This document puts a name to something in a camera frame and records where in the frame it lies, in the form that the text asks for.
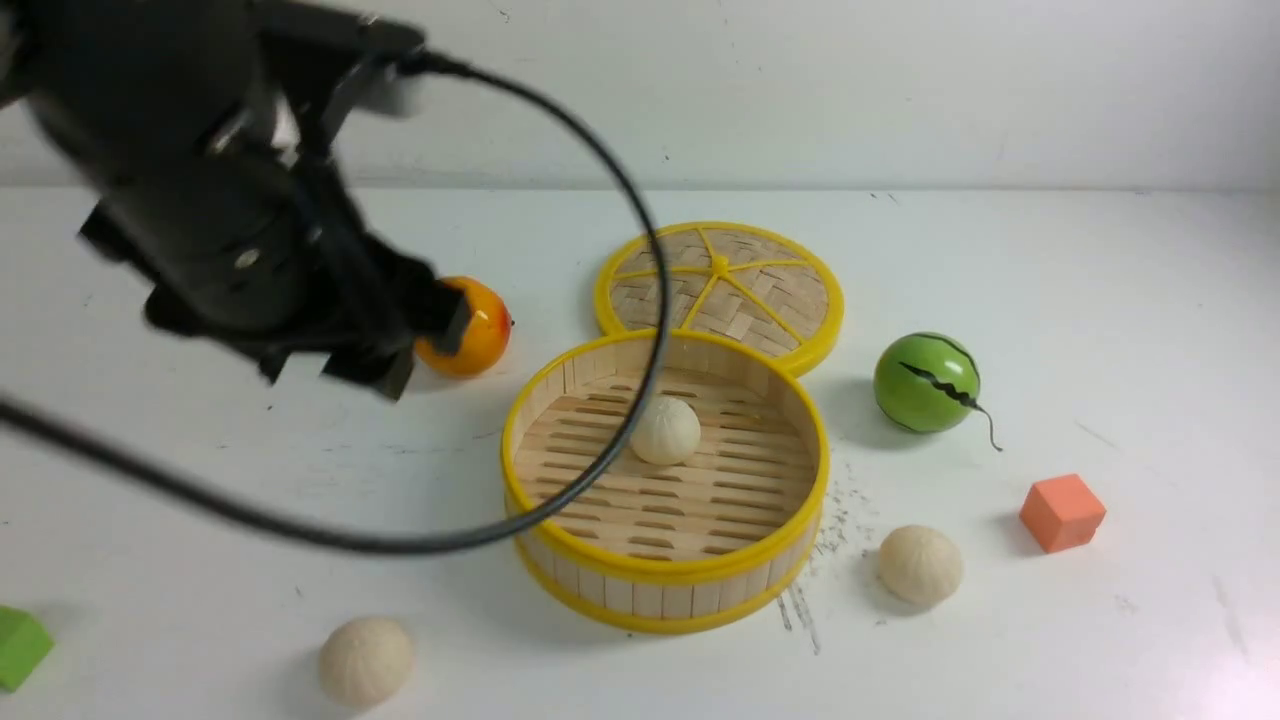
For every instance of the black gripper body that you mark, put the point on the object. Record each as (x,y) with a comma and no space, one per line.
(260,259)

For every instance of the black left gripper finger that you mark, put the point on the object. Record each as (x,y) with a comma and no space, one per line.
(386,375)

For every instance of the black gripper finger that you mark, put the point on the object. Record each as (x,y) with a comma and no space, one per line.
(448,316)

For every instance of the white bun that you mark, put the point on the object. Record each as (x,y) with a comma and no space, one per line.
(668,432)
(920,566)
(365,661)

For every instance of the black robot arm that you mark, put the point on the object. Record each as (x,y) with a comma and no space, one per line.
(206,130)

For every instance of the yellow-rimmed woven steamer lid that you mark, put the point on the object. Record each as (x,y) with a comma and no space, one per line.
(736,281)

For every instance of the yellow-rimmed bamboo steamer tray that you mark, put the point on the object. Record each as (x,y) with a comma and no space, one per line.
(668,549)

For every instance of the orange toy fruit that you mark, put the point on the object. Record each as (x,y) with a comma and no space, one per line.
(486,338)

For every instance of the green cube block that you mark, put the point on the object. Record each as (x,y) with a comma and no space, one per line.
(25,643)

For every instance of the green toy watermelon ball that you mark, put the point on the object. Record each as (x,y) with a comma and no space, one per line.
(927,382)

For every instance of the orange cube block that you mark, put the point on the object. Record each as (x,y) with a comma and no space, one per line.
(1061,513)

